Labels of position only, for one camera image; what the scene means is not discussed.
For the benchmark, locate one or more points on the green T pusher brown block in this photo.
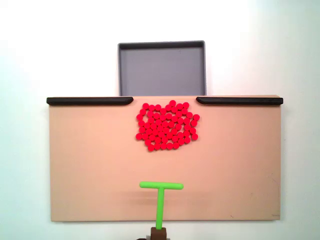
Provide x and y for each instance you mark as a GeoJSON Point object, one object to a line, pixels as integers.
{"type": "Point", "coordinates": [160, 200]}

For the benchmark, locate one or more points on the red cylindrical granule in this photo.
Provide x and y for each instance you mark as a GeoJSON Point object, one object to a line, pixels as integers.
{"type": "Point", "coordinates": [159, 127]}
{"type": "Point", "coordinates": [184, 111]}
{"type": "Point", "coordinates": [148, 142]}
{"type": "Point", "coordinates": [142, 111]}
{"type": "Point", "coordinates": [186, 121]}
{"type": "Point", "coordinates": [151, 137]}
{"type": "Point", "coordinates": [145, 106]}
{"type": "Point", "coordinates": [195, 136]}
{"type": "Point", "coordinates": [178, 113]}
{"type": "Point", "coordinates": [155, 132]}
{"type": "Point", "coordinates": [162, 116]}
{"type": "Point", "coordinates": [163, 139]}
{"type": "Point", "coordinates": [167, 130]}
{"type": "Point", "coordinates": [150, 114]}
{"type": "Point", "coordinates": [149, 131]}
{"type": "Point", "coordinates": [176, 145]}
{"type": "Point", "coordinates": [196, 117]}
{"type": "Point", "coordinates": [161, 133]}
{"type": "Point", "coordinates": [153, 126]}
{"type": "Point", "coordinates": [156, 115]}
{"type": "Point", "coordinates": [172, 102]}
{"type": "Point", "coordinates": [168, 107]}
{"type": "Point", "coordinates": [157, 138]}
{"type": "Point", "coordinates": [140, 117]}
{"type": "Point", "coordinates": [173, 131]}
{"type": "Point", "coordinates": [140, 123]}
{"type": "Point", "coordinates": [180, 121]}
{"type": "Point", "coordinates": [157, 107]}
{"type": "Point", "coordinates": [179, 106]}
{"type": "Point", "coordinates": [174, 109]}
{"type": "Point", "coordinates": [177, 126]}
{"type": "Point", "coordinates": [168, 115]}
{"type": "Point", "coordinates": [158, 122]}
{"type": "Point", "coordinates": [147, 125]}
{"type": "Point", "coordinates": [192, 130]}
{"type": "Point", "coordinates": [175, 137]}
{"type": "Point", "coordinates": [194, 122]}
{"type": "Point", "coordinates": [152, 107]}
{"type": "Point", "coordinates": [169, 135]}
{"type": "Point", "coordinates": [151, 120]}
{"type": "Point", "coordinates": [142, 129]}
{"type": "Point", "coordinates": [163, 146]}
{"type": "Point", "coordinates": [157, 146]}
{"type": "Point", "coordinates": [138, 136]}
{"type": "Point", "coordinates": [165, 124]}
{"type": "Point", "coordinates": [169, 146]}
{"type": "Point", "coordinates": [185, 104]}
{"type": "Point", "coordinates": [187, 138]}
{"type": "Point", "coordinates": [144, 136]}
{"type": "Point", "coordinates": [171, 124]}
{"type": "Point", "coordinates": [163, 110]}
{"type": "Point", "coordinates": [181, 143]}
{"type": "Point", "coordinates": [174, 119]}
{"type": "Point", "coordinates": [179, 132]}
{"type": "Point", "coordinates": [186, 132]}
{"type": "Point", "coordinates": [190, 115]}
{"type": "Point", "coordinates": [150, 148]}

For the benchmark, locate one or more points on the beige work board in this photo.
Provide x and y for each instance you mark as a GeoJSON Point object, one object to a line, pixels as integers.
{"type": "Point", "coordinates": [87, 162]}

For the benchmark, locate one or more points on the grey square tray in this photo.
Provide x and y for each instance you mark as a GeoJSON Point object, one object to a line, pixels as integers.
{"type": "Point", "coordinates": [162, 70]}

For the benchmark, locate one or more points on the black edge rail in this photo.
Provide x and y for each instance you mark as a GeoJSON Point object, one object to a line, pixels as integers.
{"type": "Point", "coordinates": [240, 101]}
{"type": "Point", "coordinates": [87, 101]}

